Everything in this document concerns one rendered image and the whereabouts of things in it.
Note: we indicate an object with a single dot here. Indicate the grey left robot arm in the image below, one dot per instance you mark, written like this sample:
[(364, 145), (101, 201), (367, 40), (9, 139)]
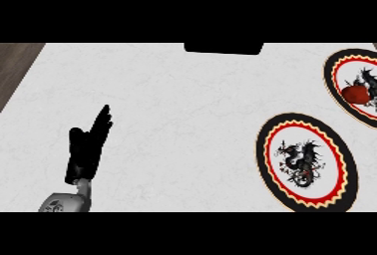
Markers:
[(68, 201)]

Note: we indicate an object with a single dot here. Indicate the red bell pepper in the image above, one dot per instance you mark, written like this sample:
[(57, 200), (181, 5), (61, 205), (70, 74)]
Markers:
[(355, 94)]

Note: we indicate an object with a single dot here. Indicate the black flat appliance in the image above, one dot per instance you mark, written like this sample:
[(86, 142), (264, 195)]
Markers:
[(224, 48)]

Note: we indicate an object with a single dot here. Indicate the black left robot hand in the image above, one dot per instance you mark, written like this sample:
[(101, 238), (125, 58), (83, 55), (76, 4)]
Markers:
[(88, 149)]

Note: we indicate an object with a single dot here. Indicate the black-rimmed dragon plate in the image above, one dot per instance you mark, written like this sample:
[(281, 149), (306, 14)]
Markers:
[(306, 162), (351, 76)]

